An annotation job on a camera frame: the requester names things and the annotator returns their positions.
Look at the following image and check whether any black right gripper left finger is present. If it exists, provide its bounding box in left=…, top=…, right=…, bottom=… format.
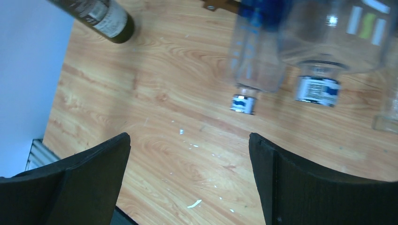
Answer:
left=0, top=133, right=130, bottom=225

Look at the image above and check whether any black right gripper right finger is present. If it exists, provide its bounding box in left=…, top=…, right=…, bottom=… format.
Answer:
left=249, top=133, right=398, bottom=225

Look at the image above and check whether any blue labelled clear bottle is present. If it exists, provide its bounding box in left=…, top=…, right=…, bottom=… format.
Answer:
left=278, top=0, right=398, bottom=107

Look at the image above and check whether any dark green wine bottle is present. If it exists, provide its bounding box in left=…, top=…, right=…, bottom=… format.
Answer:
left=50, top=0, right=136, bottom=44

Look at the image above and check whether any clear bottle with blue label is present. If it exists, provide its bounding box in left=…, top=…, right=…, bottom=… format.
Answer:
left=226, top=0, right=286, bottom=115

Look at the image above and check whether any brown wooden wine rack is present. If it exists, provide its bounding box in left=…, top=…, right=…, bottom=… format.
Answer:
left=201, top=0, right=241, bottom=14

